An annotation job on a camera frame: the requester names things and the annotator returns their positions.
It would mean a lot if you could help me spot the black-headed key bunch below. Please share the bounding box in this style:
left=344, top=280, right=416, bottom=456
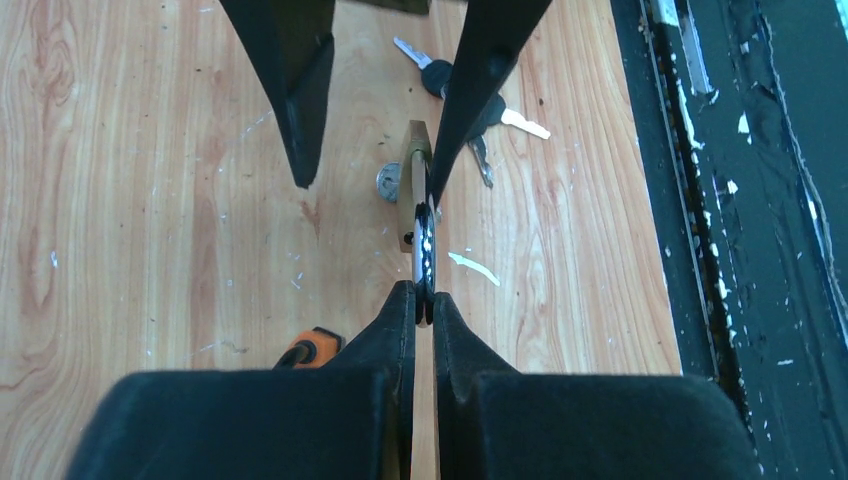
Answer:
left=392, top=35, right=552, bottom=189

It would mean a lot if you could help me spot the large brass padlock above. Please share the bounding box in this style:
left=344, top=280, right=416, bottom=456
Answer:
left=397, top=119, right=440, bottom=329

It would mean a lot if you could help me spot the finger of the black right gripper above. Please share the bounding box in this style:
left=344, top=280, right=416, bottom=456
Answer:
left=428, top=0, right=551, bottom=205
left=221, top=0, right=336, bottom=189

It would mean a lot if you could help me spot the orange black Opel padlock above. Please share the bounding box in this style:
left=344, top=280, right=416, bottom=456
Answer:
left=273, top=327, right=346, bottom=370

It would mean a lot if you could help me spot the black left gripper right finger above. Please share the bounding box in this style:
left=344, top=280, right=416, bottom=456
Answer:
left=433, top=293, right=761, bottom=479

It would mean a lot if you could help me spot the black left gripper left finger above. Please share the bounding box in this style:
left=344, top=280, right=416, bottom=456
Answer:
left=66, top=281, right=415, bottom=479

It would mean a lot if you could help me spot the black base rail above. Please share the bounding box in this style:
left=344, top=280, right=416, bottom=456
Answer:
left=611, top=1, right=847, bottom=479

